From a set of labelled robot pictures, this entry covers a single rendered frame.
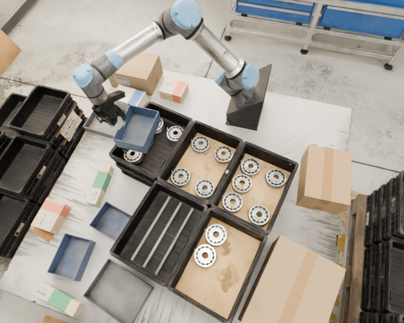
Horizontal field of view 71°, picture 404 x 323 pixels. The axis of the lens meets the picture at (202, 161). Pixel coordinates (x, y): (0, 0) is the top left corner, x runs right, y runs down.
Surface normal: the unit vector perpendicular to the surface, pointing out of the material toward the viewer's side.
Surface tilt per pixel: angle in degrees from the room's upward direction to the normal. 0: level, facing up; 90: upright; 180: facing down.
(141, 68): 0
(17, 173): 0
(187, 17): 42
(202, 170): 0
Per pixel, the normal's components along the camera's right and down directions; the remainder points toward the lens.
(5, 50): 0.89, 0.12
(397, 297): -0.05, -0.44
